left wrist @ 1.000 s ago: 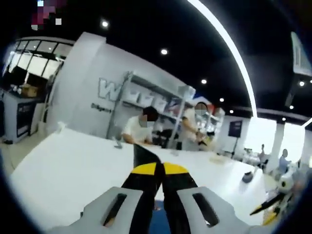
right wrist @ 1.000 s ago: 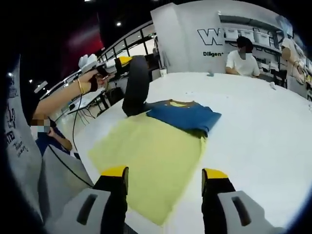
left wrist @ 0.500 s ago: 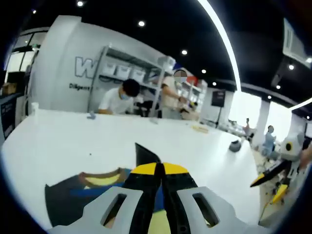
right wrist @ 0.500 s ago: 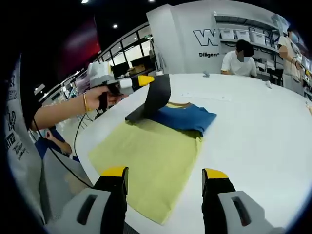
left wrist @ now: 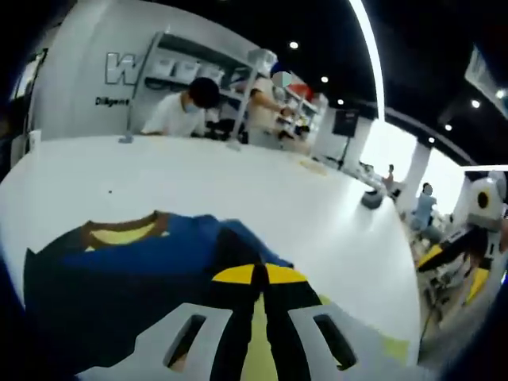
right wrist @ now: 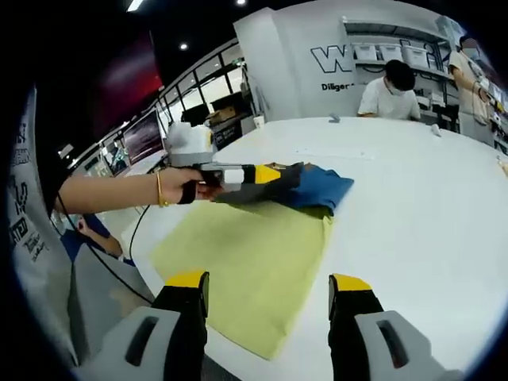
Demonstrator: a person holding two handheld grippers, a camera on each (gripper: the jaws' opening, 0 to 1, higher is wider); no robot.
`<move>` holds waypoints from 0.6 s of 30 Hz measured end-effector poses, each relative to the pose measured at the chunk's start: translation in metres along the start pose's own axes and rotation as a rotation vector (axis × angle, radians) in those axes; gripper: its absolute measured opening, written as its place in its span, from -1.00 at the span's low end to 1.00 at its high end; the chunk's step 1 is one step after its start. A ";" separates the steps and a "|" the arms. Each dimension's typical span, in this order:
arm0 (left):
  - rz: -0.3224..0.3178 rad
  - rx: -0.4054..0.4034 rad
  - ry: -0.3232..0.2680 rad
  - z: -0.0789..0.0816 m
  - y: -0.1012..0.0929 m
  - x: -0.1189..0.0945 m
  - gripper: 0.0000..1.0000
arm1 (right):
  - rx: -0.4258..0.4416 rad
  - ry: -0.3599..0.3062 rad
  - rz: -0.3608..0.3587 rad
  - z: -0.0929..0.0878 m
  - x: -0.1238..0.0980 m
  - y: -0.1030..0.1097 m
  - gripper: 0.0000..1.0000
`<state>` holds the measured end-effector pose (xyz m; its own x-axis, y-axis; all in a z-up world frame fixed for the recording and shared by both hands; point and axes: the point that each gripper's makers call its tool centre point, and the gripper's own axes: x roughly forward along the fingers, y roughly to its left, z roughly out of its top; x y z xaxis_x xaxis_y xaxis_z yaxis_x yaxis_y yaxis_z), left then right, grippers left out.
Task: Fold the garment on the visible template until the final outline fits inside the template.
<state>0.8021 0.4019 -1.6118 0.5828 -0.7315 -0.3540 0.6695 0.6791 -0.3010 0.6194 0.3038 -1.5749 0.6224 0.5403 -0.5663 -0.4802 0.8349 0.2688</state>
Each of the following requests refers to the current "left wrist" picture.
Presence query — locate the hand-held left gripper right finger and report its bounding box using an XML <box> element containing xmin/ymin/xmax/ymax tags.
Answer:
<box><xmin>263</xmin><ymin>264</ymin><xmax>437</xmax><ymax>381</ymax></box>

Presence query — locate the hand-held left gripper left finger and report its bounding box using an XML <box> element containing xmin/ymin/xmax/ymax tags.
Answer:
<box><xmin>75</xmin><ymin>264</ymin><xmax>264</xmax><ymax>381</ymax></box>

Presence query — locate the blue and yellow garment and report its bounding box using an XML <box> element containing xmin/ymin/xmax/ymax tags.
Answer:
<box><xmin>22</xmin><ymin>209</ymin><xmax>411</xmax><ymax>381</ymax></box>

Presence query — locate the black round object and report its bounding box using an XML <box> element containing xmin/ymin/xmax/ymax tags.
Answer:
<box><xmin>360</xmin><ymin>189</ymin><xmax>385</xmax><ymax>210</ymax></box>

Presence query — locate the beige cloth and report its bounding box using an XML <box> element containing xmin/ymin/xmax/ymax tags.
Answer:
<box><xmin>296</xmin><ymin>156</ymin><xmax>330</xmax><ymax>176</ymax></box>

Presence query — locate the black sign on stand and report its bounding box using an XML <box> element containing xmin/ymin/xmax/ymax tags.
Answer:
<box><xmin>331</xmin><ymin>107</ymin><xmax>361</xmax><ymax>170</ymax></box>

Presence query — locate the ceiling light strip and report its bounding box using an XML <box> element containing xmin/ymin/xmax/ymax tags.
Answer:
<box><xmin>348</xmin><ymin>0</ymin><xmax>387</xmax><ymax>122</ymax></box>

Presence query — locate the grey metal shelf rack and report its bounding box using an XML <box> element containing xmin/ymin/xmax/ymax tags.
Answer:
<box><xmin>117</xmin><ymin>30</ymin><xmax>331</xmax><ymax>153</ymax></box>

